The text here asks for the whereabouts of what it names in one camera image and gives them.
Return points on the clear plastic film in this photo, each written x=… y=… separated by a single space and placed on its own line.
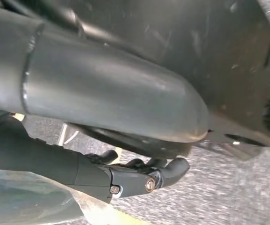
x=20 y=202

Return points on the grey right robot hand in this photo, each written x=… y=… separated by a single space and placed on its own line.
x=102 y=87

